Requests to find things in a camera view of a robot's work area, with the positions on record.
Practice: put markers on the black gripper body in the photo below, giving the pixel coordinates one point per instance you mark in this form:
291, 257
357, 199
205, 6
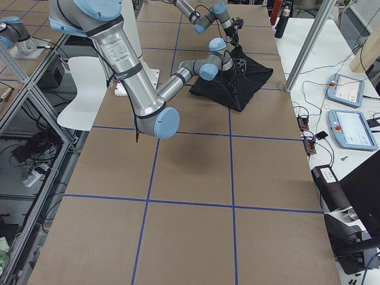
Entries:
228, 75
234, 37

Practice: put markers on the black printed t-shirt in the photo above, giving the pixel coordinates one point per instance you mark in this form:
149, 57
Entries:
235, 93

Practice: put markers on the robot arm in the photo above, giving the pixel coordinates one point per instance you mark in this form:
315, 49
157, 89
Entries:
217, 12
103, 23

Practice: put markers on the black steel-capped water bottle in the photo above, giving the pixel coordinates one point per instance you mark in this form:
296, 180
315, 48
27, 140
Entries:
281, 25

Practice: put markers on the yellow-green labelled bottle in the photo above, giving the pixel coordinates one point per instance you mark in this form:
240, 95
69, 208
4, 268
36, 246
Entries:
286, 9

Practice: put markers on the left orange-port hub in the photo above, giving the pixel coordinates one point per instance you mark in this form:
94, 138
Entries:
303, 123

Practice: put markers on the left teach pendant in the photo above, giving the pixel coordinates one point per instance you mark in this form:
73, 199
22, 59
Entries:
346, 90

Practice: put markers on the teach pendant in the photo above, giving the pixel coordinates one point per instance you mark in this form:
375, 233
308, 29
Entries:
351, 130
346, 90

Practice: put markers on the right teach pendant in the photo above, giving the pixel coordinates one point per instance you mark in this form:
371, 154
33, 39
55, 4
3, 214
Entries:
351, 130

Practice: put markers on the brown paper table cover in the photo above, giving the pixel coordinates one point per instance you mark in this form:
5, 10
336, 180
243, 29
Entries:
229, 199

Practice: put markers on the white plastic chair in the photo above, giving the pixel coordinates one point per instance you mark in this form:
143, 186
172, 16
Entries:
90, 82

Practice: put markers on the black monitor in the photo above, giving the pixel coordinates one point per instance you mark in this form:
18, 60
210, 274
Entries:
361, 187

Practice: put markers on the white power strip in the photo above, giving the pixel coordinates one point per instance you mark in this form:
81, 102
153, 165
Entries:
35, 175

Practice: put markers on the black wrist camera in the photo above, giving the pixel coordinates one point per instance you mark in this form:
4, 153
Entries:
237, 23

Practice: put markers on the aluminium frame post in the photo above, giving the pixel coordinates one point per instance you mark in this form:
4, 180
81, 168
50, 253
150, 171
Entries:
309, 42

